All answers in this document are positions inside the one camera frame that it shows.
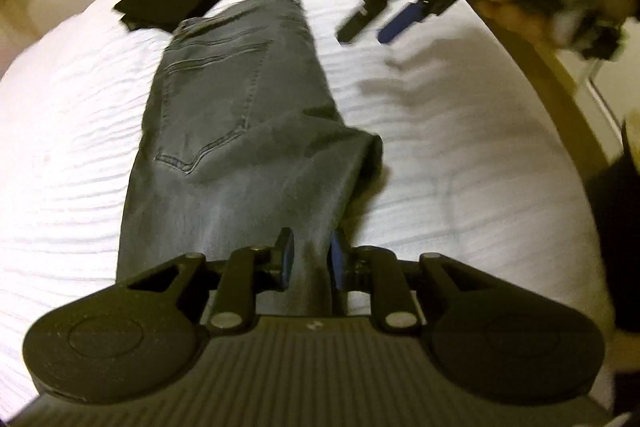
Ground dark grey jeans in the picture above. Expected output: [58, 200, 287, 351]
[116, 0, 383, 317]

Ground white striped bed sheet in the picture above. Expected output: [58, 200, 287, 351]
[1, 0, 613, 418]

